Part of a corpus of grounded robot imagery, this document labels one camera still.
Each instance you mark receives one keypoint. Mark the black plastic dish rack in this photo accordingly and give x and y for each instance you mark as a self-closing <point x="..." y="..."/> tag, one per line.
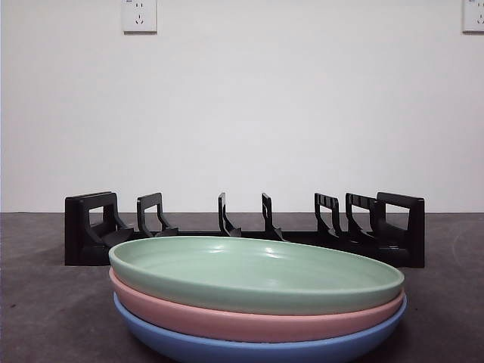
<point x="412" y="234"/>

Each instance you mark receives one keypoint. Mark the white wall socket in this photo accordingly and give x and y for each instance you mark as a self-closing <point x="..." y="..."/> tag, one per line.
<point x="139" y="17"/>
<point x="473" y="17"/>

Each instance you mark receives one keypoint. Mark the green plate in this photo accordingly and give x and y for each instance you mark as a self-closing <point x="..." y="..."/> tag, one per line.
<point x="246" y="272"/>

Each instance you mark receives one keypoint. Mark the pink plate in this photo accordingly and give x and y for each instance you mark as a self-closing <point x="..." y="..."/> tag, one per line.
<point x="227" y="321"/>

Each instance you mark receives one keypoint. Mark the blue plate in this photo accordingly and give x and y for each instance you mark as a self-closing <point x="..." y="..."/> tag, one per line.
<point x="181" y="344"/>

